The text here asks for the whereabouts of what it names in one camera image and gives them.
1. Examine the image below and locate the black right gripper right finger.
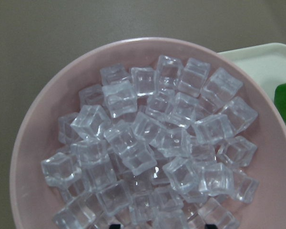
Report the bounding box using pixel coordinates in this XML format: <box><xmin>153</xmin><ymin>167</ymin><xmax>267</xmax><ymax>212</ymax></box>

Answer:
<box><xmin>205</xmin><ymin>224</ymin><xmax>217</xmax><ymax>229</ymax></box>

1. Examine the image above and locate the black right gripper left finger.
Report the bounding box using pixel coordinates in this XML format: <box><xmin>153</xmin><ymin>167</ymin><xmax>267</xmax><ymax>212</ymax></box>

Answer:
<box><xmin>111</xmin><ymin>224</ymin><xmax>121</xmax><ymax>229</ymax></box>

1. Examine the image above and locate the pink bowl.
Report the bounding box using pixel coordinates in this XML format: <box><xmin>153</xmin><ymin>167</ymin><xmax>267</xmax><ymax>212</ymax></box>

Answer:
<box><xmin>10</xmin><ymin>38</ymin><xmax>286</xmax><ymax>229</ymax></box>

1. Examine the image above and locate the pile of clear ice cubes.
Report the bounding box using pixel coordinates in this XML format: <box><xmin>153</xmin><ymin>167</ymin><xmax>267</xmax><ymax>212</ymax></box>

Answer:
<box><xmin>41</xmin><ymin>55</ymin><xmax>259</xmax><ymax>229</ymax></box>

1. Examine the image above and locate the cream plastic tray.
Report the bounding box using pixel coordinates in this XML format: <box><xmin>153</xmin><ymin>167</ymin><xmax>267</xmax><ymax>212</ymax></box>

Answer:
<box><xmin>216</xmin><ymin>42</ymin><xmax>286</xmax><ymax>196</ymax></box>

